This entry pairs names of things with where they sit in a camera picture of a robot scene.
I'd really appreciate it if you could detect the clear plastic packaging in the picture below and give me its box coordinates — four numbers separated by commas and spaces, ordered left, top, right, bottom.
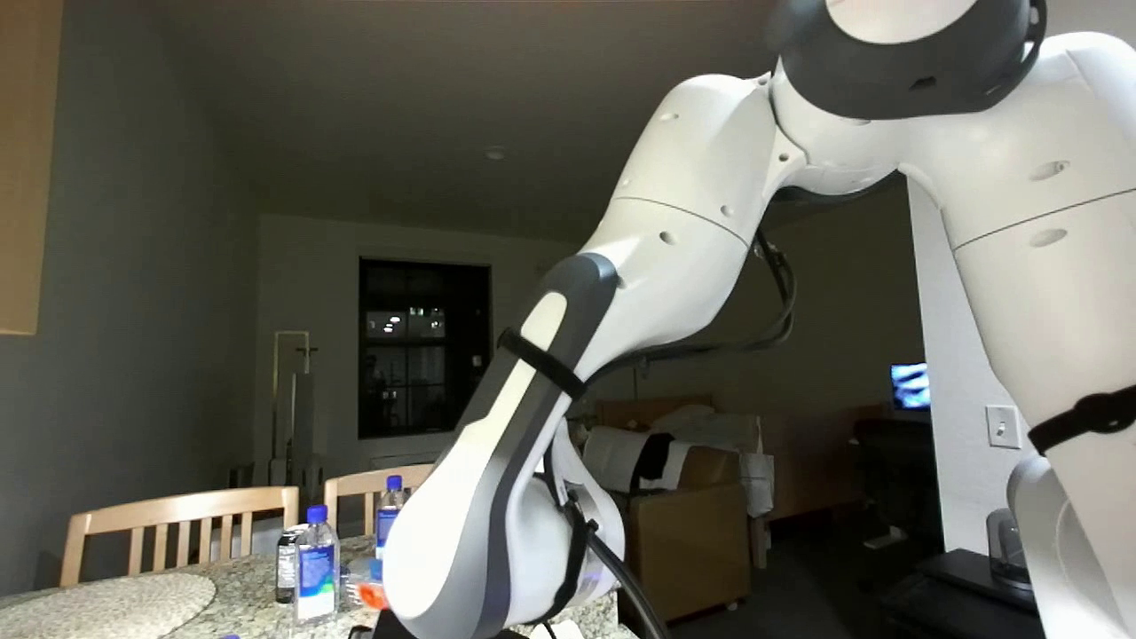
338, 566, 389, 613

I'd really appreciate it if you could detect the light wooden chair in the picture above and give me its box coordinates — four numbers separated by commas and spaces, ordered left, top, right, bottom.
320, 460, 439, 544
58, 483, 301, 593

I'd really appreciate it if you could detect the blue label water bottle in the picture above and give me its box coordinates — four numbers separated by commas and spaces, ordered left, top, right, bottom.
372, 471, 411, 562
291, 504, 342, 626

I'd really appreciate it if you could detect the wooden dresser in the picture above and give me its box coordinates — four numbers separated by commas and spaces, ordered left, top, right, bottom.
616, 445, 756, 630

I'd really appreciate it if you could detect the lit blue screen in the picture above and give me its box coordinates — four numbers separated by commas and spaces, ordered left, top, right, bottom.
886, 360, 932, 414

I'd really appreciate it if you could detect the small dark bottle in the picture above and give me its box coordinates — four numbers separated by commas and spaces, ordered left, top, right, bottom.
269, 527, 301, 607

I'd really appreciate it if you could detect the dark TV stand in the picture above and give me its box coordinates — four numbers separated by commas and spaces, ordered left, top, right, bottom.
848, 406, 952, 555

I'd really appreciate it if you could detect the dark window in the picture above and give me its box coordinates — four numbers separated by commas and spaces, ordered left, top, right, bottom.
355, 256, 495, 445

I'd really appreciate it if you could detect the wooden upper cabinet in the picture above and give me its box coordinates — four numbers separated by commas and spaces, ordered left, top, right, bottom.
0, 0, 68, 340

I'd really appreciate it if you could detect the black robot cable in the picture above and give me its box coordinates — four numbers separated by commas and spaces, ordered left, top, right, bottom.
544, 222, 797, 639

